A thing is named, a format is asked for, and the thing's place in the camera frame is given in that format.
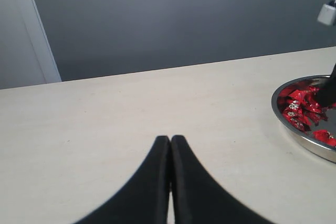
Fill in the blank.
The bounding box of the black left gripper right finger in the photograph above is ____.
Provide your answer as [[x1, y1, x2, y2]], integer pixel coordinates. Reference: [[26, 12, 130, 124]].
[[171, 135, 271, 224]]

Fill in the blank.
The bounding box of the round stainless steel plate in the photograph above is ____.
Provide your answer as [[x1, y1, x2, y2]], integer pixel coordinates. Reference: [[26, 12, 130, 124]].
[[271, 75, 335, 163]]

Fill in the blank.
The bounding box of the red wrapped candy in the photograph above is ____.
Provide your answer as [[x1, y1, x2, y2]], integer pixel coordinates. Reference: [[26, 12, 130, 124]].
[[288, 89, 311, 104], [312, 130, 336, 147], [282, 108, 311, 132]]

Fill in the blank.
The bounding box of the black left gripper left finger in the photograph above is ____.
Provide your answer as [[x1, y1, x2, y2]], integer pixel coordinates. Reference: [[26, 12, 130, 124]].
[[77, 136, 171, 223]]

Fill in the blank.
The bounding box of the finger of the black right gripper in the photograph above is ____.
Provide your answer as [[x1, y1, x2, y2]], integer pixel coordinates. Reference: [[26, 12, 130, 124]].
[[316, 66, 336, 108]]

